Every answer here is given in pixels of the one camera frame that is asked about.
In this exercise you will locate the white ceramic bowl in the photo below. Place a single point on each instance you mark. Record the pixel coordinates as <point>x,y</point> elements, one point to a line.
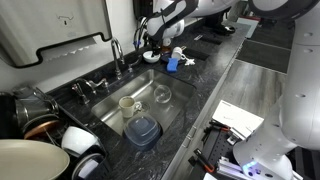
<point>150,57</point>

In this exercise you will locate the white bowl in rack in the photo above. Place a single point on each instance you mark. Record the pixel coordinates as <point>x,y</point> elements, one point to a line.
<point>76,141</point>

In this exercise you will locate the white box on cart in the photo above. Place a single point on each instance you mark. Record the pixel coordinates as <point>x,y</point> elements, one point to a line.
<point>241,122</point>

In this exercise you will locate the stainless steel sink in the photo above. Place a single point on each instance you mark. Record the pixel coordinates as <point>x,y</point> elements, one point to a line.
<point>141,88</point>

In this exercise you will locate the soap bottle with label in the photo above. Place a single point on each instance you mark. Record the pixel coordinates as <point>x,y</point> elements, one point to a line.
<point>166,45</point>

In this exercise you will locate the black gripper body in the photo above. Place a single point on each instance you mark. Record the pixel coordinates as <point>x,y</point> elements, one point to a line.
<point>156,45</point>

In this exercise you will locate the chrome tap handle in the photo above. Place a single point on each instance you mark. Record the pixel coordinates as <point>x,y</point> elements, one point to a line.
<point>136,62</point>
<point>102,83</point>

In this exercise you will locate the large cream plate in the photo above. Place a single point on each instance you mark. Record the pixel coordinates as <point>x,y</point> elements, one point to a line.
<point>31,160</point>

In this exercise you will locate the white printed mug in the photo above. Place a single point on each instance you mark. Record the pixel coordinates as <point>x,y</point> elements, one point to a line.
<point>177,53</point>

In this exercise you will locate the dark plastic container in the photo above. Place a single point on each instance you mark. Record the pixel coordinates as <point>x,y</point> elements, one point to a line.
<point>142,131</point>

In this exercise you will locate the black orange tool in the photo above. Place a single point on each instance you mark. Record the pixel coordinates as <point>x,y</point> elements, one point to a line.
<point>205,163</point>

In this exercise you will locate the blue sponge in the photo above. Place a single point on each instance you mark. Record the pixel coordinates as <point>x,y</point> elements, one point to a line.
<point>172,65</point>

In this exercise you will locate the copper bottom pot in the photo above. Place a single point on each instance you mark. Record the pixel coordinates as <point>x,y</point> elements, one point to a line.
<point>40,125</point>

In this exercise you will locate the dark blue plate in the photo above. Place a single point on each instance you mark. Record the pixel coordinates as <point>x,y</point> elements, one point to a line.
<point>165,57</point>

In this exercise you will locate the small side faucet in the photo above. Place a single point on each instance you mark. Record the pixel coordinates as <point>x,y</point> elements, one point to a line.
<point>77,88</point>

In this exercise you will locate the chrome gooseneck faucet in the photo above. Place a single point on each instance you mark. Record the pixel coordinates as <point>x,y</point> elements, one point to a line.
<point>118,56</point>

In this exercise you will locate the cream mug in sink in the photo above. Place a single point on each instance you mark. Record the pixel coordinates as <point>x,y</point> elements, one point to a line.
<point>128,106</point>

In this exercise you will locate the black dish rack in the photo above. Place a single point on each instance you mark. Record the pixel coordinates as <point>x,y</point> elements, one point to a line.
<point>91,165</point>

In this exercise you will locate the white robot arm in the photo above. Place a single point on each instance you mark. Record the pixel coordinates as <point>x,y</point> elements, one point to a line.
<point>294,121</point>

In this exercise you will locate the clear glass bowl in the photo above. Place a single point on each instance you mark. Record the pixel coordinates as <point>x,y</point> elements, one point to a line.
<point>162,94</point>

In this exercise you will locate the crumpled white paper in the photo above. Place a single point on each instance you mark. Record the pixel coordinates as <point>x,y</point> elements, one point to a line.
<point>189,62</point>

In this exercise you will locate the steel paper towel dispenser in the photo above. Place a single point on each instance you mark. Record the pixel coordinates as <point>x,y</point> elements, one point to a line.
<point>34,31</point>

